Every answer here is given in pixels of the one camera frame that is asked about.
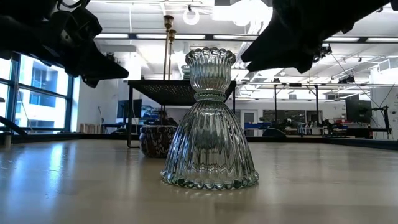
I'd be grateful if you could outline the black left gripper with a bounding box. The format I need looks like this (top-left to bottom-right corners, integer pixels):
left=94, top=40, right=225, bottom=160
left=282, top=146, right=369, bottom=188
left=37, top=6, right=130, bottom=89

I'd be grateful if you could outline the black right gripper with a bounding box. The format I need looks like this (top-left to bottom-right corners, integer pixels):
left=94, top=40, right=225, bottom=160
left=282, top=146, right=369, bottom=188
left=240, top=0, right=388, bottom=75

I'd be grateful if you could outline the short brass candlestick holder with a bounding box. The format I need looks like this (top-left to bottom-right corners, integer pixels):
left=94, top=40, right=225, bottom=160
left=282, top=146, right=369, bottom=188
left=167, top=29, right=178, bottom=81

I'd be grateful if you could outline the tall brass candlestick holder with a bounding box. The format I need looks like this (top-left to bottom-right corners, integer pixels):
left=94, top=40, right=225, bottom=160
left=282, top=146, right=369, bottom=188
left=162, top=14, right=175, bottom=81

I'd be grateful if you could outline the patterned ceramic candle bowl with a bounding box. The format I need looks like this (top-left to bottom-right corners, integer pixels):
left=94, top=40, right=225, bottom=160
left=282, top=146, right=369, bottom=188
left=139, top=124, right=178, bottom=159

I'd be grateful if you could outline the clear ribbed glass candle holder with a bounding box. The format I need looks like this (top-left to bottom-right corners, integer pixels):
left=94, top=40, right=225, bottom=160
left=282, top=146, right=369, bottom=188
left=159, top=46, right=260, bottom=191
left=181, top=64, right=192, bottom=81

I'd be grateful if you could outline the dark computer monitor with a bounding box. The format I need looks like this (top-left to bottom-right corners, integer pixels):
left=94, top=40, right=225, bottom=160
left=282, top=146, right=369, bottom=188
left=345, top=98, right=373, bottom=124
left=116, top=98, right=143, bottom=119

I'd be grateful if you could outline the black perforated metal shelf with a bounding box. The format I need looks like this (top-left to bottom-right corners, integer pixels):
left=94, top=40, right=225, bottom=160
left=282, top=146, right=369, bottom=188
left=126, top=79, right=238, bottom=149

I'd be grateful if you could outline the white ring light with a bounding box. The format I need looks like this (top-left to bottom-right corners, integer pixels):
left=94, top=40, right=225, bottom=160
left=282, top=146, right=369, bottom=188
left=182, top=7, right=201, bottom=26

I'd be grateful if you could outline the black aluminium table frame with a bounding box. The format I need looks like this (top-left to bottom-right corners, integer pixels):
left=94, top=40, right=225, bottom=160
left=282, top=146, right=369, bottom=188
left=0, top=115, right=398, bottom=151

